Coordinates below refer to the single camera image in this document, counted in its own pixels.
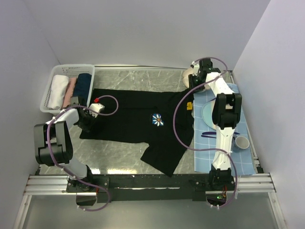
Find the blue grey cup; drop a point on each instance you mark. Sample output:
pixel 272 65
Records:
pixel 240 143

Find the navy rolled t-shirt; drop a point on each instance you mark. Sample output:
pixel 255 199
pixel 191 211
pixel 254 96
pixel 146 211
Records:
pixel 82 90

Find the purple plastic knife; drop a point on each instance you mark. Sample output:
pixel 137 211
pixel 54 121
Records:
pixel 209 133

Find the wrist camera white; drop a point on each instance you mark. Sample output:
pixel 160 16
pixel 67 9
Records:
pixel 96 108
pixel 195 68

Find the white plastic basket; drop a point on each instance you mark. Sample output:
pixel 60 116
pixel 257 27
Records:
pixel 69 70

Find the pink rolled t-shirt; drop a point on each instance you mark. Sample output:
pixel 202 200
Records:
pixel 69 92

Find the cream and blue plate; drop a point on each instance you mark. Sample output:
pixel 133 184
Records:
pixel 207 111

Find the blue grid placemat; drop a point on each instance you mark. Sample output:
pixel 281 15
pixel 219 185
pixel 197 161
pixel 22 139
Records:
pixel 204 159

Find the white rolled t-shirt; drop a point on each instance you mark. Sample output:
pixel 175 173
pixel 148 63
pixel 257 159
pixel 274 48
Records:
pixel 58 89

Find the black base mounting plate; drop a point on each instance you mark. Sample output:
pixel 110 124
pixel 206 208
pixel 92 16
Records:
pixel 110 188

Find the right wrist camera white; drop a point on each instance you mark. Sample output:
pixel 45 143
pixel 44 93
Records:
pixel 195 68

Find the black daisy t-shirt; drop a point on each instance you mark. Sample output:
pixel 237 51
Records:
pixel 163 120

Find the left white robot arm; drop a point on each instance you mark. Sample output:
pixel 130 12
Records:
pixel 61 144

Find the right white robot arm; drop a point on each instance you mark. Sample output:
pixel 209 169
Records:
pixel 225 115

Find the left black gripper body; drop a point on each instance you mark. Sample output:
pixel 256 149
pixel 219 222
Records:
pixel 86 123

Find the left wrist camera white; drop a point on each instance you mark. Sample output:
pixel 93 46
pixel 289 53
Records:
pixel 96 108

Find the cream divided dish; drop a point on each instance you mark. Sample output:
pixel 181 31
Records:
pixel 185 76

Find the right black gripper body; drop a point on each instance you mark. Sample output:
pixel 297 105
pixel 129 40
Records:
pixel 194 80

